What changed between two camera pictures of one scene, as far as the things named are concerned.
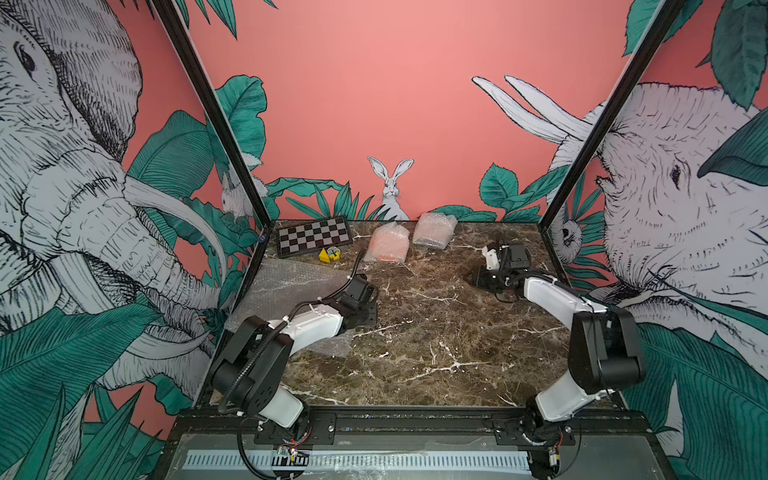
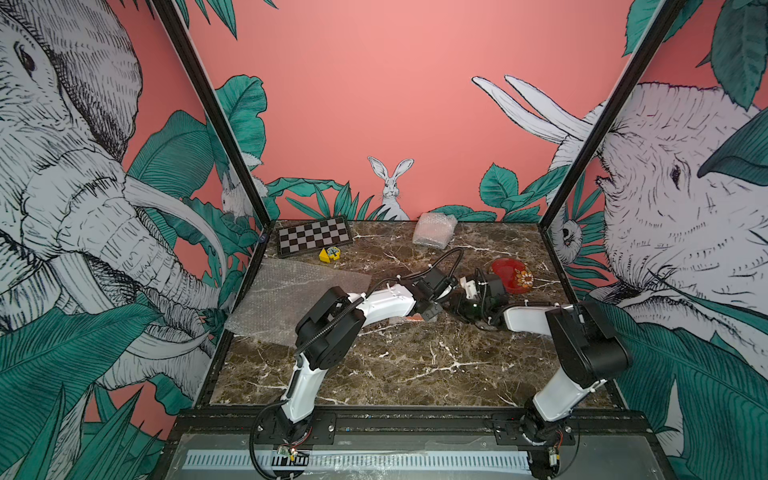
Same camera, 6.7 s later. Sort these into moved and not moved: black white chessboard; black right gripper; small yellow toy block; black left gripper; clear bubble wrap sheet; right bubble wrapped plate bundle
Moved: black left gripper; black right gripper
Not moved: clear bubble wrap sheet; black white chessboard; right bubble wrapped plate bundle; small yellow toy block
